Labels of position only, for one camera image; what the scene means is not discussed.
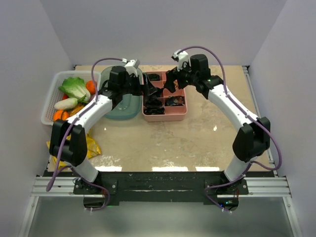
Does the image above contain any yellow toy pepper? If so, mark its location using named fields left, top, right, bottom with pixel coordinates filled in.
left=69, top=104, right=85, bottom=117

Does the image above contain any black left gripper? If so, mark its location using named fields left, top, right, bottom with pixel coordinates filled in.
left=120, top=73, right=157, bottom=97

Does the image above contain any pink divided organizer tray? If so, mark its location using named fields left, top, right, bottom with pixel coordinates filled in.
left=141, top=71, right=188, bottom=122

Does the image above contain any toy cabbage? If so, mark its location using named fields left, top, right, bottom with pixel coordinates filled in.
left=58, top=77, right=91, bottom=103

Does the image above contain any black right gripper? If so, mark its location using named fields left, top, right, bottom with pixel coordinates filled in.
left=164, top=59, right=198, bottom=93

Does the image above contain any orange toy fruit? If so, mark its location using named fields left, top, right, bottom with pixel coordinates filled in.
left=85, top=80, right=97, bottom=95

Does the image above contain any white toy radish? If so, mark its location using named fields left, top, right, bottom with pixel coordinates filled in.
left=54, top=98, right=78, bottom=110

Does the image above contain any black rolled tie top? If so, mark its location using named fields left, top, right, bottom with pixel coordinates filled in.
left=148, top=74, right=160, bottom=81

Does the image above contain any teal plastic container lid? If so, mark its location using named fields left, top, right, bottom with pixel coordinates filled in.
left=100, top=66, right=142, bottom=120

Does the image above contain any white plastic basket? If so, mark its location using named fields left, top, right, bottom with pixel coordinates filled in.
left=41, top=71, right=101, bottom=125

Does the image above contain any yellow chips bag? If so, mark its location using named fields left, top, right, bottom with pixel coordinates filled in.
left=46, top=133, right=102, bottom=170

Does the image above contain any brown floral necktie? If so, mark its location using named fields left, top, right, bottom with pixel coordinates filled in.
left=144, top=95, right=163, bottom=108

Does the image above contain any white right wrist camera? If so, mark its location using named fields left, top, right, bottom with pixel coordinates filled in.
left=171, top=49, right=190, bottom=71

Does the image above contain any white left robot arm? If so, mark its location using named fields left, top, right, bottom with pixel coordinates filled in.
left=49, top=66, right=157, bottom=194

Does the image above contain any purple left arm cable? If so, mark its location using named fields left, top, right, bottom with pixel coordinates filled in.
left=45, top=57, right=129, bottom=192

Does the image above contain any yellow rolled tie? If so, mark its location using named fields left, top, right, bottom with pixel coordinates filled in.
left=173, top=80, right=181, bottom=89

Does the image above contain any orange toy pumpkin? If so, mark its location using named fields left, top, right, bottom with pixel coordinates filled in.
left=53, top=110, right=70, bottom=121

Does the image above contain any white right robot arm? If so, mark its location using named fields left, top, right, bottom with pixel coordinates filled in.
left=164, top=51, right=271, bottom=194

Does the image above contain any black rolled tie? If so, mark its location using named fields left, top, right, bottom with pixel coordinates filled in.
left=144, top=108, right=165, bottom=116
left=148, top=74, right=160, bottom=81

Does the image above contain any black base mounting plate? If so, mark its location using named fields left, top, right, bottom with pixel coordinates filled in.
left=74, top=171, right=249, bottom=211

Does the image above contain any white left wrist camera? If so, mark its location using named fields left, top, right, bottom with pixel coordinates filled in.
left=121, top=58, right=140, bottom=77

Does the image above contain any black rolled tie bottom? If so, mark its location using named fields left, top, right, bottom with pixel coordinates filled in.
left=144, top=108, right=165, bottom=116

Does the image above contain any dark patterned rolled tie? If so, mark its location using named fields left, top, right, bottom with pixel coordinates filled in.
left=165, top=96, right=185, bottom=107

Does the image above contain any aluminium frame rail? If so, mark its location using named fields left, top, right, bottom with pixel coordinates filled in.
left=30, top=65, right=303, bottom=237

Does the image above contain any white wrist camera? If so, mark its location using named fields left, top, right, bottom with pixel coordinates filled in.
left=171, top=49, right=190, bottom=71
left=121, top=58, right=140, bottom=77

